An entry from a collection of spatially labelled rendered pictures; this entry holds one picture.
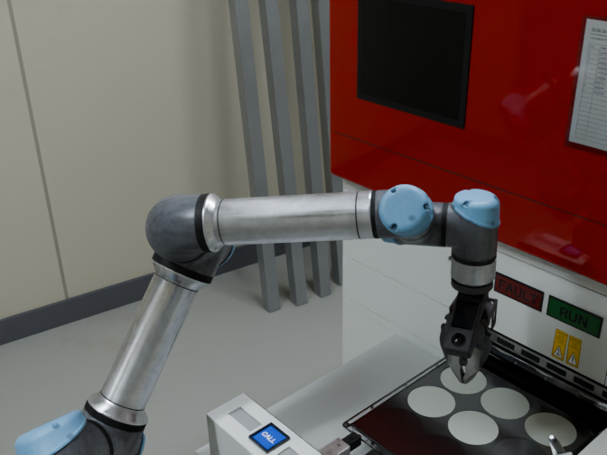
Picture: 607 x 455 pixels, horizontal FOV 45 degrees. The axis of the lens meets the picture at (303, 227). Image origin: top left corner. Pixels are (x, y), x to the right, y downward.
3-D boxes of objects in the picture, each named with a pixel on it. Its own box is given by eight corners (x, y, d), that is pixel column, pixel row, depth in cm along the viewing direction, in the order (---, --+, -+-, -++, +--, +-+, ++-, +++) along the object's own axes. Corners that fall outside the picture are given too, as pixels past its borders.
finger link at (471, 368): (487, 373, 137) (490, 330, 133) (478, 391, 133) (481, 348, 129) (471, 368, 139) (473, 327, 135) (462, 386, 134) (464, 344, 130)
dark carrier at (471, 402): (458, 356, 171) (458, 354, 170) (596, 432, 147) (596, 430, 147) (351, 425, 151) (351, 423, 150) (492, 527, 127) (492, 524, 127)
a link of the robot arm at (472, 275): (490, 269, 121) (442, 260, 124) (488, 293, 123) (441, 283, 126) (501, 250, 126) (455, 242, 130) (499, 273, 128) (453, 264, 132)
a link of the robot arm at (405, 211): (121, 186, 119) (430, 167, 107) (150, 197, 129) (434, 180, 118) (120, 258, 117) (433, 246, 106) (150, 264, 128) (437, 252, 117)
